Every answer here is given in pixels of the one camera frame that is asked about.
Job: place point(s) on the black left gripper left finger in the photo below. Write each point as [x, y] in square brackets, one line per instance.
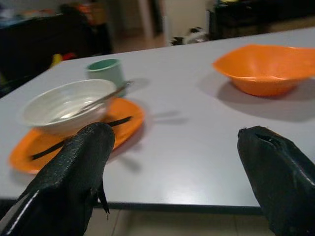
[69, 177]

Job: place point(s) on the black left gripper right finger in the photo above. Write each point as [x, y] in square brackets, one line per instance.
[283, 184]

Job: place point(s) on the black chopstick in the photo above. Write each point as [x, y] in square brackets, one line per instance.
[46, 151]

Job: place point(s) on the orange square plate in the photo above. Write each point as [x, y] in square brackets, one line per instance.
[23, 159]

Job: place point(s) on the white ceramic bowl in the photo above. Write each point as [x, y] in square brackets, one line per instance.
[44, 108]

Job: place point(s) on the metal spoon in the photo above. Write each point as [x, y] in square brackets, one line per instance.
[105, 97]

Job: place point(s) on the orange bowl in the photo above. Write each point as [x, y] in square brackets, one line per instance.
[265, 81]

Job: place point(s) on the green cup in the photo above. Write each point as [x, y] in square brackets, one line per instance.
[108, 71]

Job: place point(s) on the yellow toy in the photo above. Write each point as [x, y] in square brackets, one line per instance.
[56, 60]

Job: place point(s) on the black cabinet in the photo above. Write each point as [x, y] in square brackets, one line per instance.
[29, 41]

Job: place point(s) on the dark shelf unit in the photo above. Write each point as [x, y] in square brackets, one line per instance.
[246, 17]

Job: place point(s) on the white black red toy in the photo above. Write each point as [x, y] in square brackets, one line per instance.
[194, 37]

